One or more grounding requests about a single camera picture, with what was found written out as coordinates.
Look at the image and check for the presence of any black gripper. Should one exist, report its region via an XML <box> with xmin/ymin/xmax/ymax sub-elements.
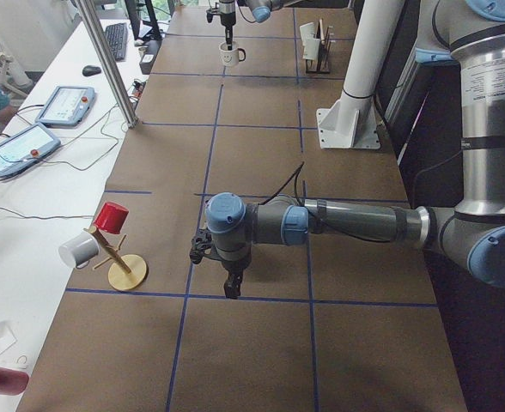
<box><xmin>217</xmin><ymin>246</ymin><xmax>252</xmax><ymax>300</ymax></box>
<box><xmin>217</xmin><ymin>0</ymin><xmax>236</xmax><ymax>46</ymax></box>

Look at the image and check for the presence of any white smiley face mug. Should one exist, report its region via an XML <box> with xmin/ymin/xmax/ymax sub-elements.
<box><xmin>218</xmin><ymin>41</ymin><xmax>246</xmax><ymax>67</ymax></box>

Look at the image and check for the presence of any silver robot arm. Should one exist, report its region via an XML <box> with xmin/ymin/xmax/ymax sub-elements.
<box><xmin>206</xmin><ymin>0</ymin><xmax>351</xmax><ymax>48</ymax></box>
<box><xmin>189</xmin><ymin>1</ymin><xmax>505</xmax><ymax>299</ymax></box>

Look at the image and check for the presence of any red cup on stand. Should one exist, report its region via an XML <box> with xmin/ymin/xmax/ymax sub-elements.
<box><xmin>94</xmin><ymin>202</ymin><xmax>129</xmax><ymax>234</ymax></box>

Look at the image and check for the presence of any white ribbed mug left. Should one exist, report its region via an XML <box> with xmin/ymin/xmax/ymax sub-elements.
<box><xmin>299</xmin><ymin>21</ymin><xmax>319</xmax><ymax>43</ymax></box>

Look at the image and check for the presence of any white HOME mug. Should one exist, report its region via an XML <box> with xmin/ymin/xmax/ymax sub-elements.
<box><xmin>302</xmin><ymin>38</ymin><xmax>321</xmax><ymax>61</ymax></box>

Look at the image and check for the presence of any wooden mug tree stand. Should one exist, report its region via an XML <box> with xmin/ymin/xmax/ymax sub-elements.
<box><xmin>87</xmin><ymin>225</ymin><xmax>149</xmax><ymax>291</ymax></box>

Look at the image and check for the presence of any black keyboard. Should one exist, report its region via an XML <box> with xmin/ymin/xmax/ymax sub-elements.
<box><xmin>104</xmin><ymin>23</ymin><xmax>128</xmax><ymax>62</ymax></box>

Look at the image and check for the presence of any black computer mouse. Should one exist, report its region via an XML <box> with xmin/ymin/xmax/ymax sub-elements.
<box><xmin>82</xmin><ymin>65</ymin><xmax>102</xmax><ymax>77</ymax></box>

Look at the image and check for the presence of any white mug on stand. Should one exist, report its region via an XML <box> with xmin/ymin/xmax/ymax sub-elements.
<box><xmin>58</xmin><ymin>231</ymin><xmax>100</xmax><ymax>269</ymax></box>

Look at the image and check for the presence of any teach pendant far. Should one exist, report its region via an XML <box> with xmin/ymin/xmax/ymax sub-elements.
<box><xmin>35</xmin><ymin>86</ymin><xmax>96</xmax><ymax>128</ymax></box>

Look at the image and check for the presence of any teach pendant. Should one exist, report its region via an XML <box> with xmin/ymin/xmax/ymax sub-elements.
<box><xmin>35</xmin><ymin>86</ymin><xmax>96</xmax><ymax>128</ymax></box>
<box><xmin>0</xmin><ymin>124</ymin><xmax>61</xmax><ymax>177</ymax></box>

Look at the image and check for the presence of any teach pendant near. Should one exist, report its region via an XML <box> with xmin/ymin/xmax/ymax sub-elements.
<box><xmin>0</xmin><ymin>124</ymin><xmax>61</xmax><ymax>177</ymax></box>

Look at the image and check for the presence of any red bottle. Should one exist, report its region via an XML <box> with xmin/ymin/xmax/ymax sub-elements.
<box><xmin>0</xmin><ymin>367</ymin><xmax>29</xmax><ymax>396</ymax></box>

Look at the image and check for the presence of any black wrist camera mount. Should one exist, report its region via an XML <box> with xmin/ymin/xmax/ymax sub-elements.
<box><xmin>206</xmin><ymin>2</ymin><xmax>219</xmax><ymax>23</ymax></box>

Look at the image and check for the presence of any black wire mug rack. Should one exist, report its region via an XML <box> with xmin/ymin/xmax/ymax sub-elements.
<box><xmin>303</xmin><ymin>18</ymin><xmax>332</xmax><ymax>74</ymax></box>

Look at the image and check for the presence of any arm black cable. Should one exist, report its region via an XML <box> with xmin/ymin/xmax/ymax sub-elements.
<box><xmin>259</xmin><ymin>161</ymin><xmax>307</xmax><ymax>207</ymax></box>

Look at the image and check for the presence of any aluminium frame post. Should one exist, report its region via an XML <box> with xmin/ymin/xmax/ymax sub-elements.
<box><xmin>75</xmin><ymin>0</ymin><xmax>138</xmax><ymax>129</ymax></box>

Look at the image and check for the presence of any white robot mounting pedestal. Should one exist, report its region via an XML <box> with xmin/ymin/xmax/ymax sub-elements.
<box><xmin>316</xmin><ymin>0</ymin><xmax>405</xmax><ymax>150</ymax></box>

